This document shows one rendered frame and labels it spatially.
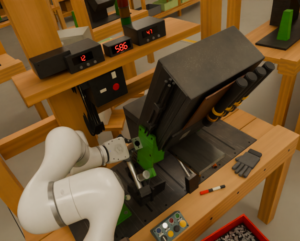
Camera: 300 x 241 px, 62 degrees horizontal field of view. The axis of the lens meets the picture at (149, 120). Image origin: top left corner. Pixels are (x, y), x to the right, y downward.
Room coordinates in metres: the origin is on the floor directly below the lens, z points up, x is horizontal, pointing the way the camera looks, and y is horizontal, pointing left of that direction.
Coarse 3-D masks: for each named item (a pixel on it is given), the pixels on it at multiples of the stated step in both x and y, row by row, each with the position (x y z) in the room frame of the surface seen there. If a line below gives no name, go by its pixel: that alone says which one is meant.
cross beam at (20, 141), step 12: (144, 72) 1.38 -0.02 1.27; (132, 84) 1.28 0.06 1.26; (144, 84) 1.32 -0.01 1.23; (132, 96) 1.27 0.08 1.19; (96, 108) 1.16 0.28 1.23; (108, 108) 1.19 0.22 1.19; (48, 120) 1.05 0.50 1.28; (24, 132) 0.98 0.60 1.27; (36, 132) 1.00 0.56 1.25; (48, 132) 1.02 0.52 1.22; (0, 144) 0.92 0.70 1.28; (12, 144) 0.94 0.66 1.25; (24, 144) 0.96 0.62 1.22; (36, 144) 0.98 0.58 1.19; (12, 156) 0.93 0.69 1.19
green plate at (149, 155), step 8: (144, 128) 0.86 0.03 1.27; (144, 136) 0.84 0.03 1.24; (152, 136) 0.79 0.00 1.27; (144, 144) 0.83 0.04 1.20; (152, 144) 0.79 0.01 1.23; (144, 152) 0.82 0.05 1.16; (152, 152) 0.78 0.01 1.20; (160, 152) 0.81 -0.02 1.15; (144, 160) 0.81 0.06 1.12; (152, 160) 0.77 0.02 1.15; (160, 160) 0.81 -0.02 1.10; (144, 168) 0.80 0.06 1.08
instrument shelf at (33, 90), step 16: (176, 32) 1.22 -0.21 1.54; (192, 32) 1.24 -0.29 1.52; (144, 48) 1.10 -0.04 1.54; (160, 48) 1.14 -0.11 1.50; (96, 64) 1.01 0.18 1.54; (112, 64) 1.01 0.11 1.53; (16, 80) 0.99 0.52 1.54; (32, 80) 0.96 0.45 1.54; (48, 80) 0.94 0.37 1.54; (64, 80) 0.91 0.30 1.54; (80, 80) 0.93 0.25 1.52; (32, 96) 0.84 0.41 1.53; (48, 96) 0.87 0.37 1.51
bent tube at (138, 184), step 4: (132, 140) 0.85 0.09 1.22; (136, 140) 0.85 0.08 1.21; (132, 144) 0.85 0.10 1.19; (136, 144) 0.87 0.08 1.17; (140, 144) 0.84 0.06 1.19; (128, 148) 0.87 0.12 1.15; (132, 148) 0.86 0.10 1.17; (136, 148) 0.82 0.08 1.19; (140, 148) 0.83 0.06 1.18; (132, 160) 0.88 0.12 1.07; (128, 164) 0.86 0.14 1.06; (132, 164) 0.86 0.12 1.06; (132, 168) 0.84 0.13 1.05; (132, 172) 0.83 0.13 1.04; (136, 172) 0.83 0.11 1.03; (136, 180) 0.79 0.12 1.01; (136, 184) 0.78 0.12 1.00; (140, 184) 0.78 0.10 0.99
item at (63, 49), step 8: (64, 48) 1.01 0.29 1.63; (40, 56) 0.97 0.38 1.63; (48, 56) 0.95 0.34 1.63; (56, 56) 0.96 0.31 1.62; (32, 64) 0.93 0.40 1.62; (40, 64) 0.92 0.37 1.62; (48, 64) 0.94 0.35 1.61; (56, 64) 0.95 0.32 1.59; (64, 64) 0.96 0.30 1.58; (40, 72) 0.92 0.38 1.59; (48, 72) 0.93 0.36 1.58; (56, 72) 0.94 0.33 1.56
